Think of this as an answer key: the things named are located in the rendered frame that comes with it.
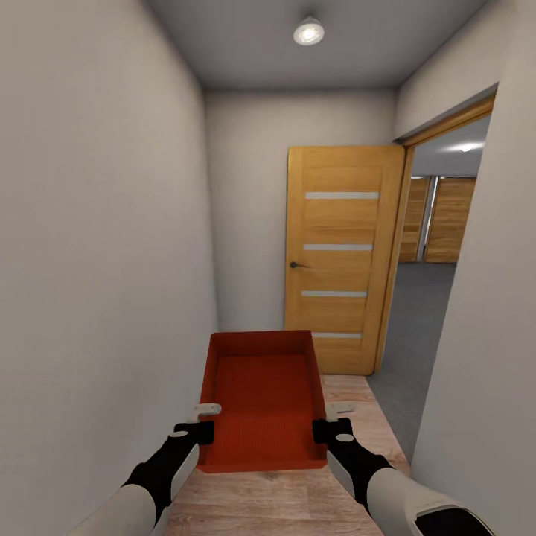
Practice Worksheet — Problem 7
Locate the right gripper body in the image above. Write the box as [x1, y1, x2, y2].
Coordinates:
[312, 418, 353, 444]

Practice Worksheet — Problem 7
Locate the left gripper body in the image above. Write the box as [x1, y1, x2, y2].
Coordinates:
[174, 421, 214, 445]

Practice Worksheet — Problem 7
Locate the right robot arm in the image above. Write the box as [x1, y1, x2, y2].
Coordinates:
[312, 401, 495, 536]

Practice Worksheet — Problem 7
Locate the storage box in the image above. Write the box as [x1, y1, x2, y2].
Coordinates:
[195, 330, 328, 474]

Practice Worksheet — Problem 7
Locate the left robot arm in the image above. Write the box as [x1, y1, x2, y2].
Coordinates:
[64, 403, 221, 536]

